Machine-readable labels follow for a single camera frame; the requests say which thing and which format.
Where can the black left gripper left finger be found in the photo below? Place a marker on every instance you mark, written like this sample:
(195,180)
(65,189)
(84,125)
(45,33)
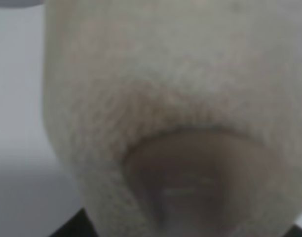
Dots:
(78,226)

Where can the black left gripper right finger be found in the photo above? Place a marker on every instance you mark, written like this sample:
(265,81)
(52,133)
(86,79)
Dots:
(295,231)

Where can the clear plastic drink bottle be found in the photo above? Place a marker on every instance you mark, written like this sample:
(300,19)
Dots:
(178,118)

